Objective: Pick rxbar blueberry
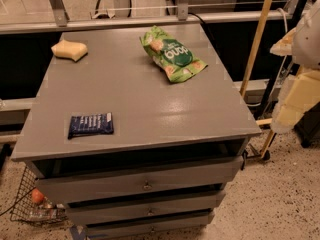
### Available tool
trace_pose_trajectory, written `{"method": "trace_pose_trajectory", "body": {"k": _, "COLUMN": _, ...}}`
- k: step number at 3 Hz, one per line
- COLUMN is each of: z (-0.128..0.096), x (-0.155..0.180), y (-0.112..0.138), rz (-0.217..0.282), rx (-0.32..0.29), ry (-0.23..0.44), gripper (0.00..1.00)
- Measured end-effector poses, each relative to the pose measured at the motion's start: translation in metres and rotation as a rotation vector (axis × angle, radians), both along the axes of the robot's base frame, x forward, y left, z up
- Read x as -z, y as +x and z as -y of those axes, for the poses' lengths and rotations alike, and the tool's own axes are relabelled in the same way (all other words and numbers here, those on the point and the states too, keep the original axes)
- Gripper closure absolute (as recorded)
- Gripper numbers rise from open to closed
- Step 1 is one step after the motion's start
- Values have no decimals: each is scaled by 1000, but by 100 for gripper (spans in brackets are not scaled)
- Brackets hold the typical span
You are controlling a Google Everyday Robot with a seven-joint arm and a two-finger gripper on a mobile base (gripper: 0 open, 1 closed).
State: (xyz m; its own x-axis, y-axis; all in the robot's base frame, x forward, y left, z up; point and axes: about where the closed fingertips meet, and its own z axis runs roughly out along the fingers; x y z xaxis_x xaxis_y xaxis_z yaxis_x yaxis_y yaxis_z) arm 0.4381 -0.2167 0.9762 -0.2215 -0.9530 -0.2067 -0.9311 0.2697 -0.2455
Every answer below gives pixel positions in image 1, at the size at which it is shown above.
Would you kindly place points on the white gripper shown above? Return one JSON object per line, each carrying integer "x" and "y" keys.
{"x": 307, "y": 42}

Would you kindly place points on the dark blue rxbar wrapper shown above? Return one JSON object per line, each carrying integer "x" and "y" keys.
{"x": 95, "y": 124}

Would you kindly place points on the yellow wooden stand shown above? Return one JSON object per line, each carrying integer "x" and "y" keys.
{"x": 258, "y": 53}

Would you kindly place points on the green snack bag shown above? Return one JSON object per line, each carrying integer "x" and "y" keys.
{"x": 173, "y": 57}

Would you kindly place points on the top grey drawer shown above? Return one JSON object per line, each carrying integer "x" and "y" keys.
{"x": 145, "y": 180}

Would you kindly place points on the grey drawer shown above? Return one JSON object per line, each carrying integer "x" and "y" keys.
{"x": 147, "y": 207}
{"x": 150, "y": 225}
{"x": 145, "y": 180}

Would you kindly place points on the grey drawer cabinet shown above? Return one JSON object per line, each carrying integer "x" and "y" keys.
{"x": 156, "y": 123}

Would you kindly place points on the bottom grey drawer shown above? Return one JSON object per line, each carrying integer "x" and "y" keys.
{"x": 150, "y": 225}

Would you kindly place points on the yellow sponge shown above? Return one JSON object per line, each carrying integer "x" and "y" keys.
{"x": 70, "y": 50}

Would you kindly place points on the middle grey drawer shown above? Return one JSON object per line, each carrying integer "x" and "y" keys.
{"x": 147, "y": 207}

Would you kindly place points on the red apple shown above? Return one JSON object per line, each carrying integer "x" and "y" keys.
{"x": 36, "y": 196}

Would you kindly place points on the clear plastic bottle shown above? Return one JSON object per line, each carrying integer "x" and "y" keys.
{"x": 41, "y": 213}

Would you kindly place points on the metal railing frame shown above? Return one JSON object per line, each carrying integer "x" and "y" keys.
{"x": 36, "y": 16}

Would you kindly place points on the black wire basket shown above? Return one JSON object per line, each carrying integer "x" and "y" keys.
{"x": 23, "y": 203}

